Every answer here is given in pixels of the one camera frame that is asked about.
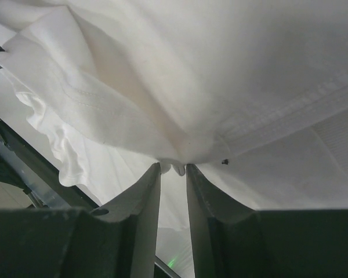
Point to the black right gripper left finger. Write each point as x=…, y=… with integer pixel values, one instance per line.
x=104, y=237

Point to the white t shirt red print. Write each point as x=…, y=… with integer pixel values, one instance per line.
x=255, y=93

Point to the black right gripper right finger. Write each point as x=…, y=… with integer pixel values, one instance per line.
x=230, y=239

